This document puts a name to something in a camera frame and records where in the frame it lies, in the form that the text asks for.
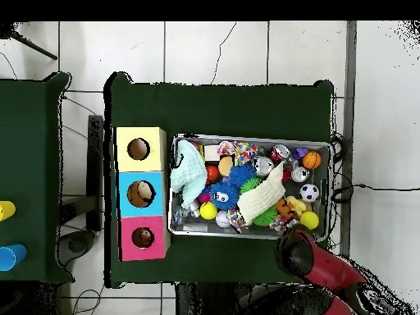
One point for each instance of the black metal stand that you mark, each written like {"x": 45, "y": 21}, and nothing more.
{"x": 95, "y": 164}

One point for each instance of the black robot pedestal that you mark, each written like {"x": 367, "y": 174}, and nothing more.
{"x": 210, "y": 302}

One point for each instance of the yellow ball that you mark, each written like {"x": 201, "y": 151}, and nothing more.
{"x": 309, "y": 220}

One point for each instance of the cream quilted cloth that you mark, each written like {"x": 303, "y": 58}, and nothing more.
{"x": 262, "y": 197}

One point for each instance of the blue spiky ball with eyes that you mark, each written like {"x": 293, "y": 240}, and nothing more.
{"x": 224, "y": 192}

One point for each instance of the light blue quilted cloth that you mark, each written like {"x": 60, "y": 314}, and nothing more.
{"x": 188, "y": 174}

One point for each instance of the red rubber ball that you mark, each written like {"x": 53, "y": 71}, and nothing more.
{"x": 212, "y": 173}

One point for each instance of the blue cylinder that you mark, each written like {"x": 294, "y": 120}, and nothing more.
{"x": 11, "y": 257}

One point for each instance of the black tripod leg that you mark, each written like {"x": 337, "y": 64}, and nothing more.
{"x": 32, "y": 47}

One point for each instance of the yellow cylinder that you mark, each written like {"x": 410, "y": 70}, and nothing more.
{"x": 6, "y": 210}

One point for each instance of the wooden box with three holes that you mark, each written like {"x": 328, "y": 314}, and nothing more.
{"x": 154, "y": 164}

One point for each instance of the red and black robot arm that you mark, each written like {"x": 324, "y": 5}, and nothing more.
{"x": 328, "y": 265}

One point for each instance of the blue spiky rubber ball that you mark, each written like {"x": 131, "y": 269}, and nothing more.
{"x": 241, "y": 174}

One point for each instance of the black and white soccer ball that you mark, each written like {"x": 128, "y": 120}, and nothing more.
{"x": 309, "y": 192}

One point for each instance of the dark green table cloth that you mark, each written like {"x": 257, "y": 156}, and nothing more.
{"x": 29, "y": 147}
{"x": 213, "y": 111}

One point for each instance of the red soda can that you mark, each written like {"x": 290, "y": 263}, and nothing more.
{"x": 279, "y": 152}

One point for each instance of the orange toy basketball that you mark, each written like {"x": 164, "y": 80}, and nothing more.
{"x": 311, "y": 159}

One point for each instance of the colourful patterned cloth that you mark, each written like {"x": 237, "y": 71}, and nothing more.
{"x": 241, "y": 151}

